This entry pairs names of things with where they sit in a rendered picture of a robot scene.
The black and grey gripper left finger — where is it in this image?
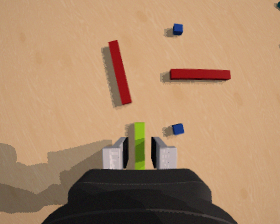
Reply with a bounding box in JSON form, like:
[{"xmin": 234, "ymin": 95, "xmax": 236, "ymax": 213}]
[{"xmin": 102, "ymin": 137, "xmax": 129, "ymax": 170}]

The small blue cube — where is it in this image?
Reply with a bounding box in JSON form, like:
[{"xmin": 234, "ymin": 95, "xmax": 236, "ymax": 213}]
[
  {"xmin": 173, "ymin": 23, "xmax": 183, "ymax": 35},
  {"xmin": 172, "ymin": 123, "xmax": 184, "ymax": 135}
]

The red rod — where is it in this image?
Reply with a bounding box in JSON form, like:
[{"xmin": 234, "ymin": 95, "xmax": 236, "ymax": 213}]
[
  {"xmin": 170, "ymin": 69, "xmax": 231, "ymax": 80},
  {"xmin": 108, "ymin": 40, "xmax": 132, "ymax": 105}
]

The lime green rod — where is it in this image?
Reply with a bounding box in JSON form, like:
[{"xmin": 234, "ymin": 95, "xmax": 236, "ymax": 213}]
[{"xmin": 135, "ymin": 122, "xmax": 145, "ymax": 170}]

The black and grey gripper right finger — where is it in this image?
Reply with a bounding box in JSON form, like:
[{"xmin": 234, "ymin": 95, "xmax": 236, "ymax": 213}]
[{"xmin": 151, "ymin": 137, "xmax": 177, "ymax": 169}]

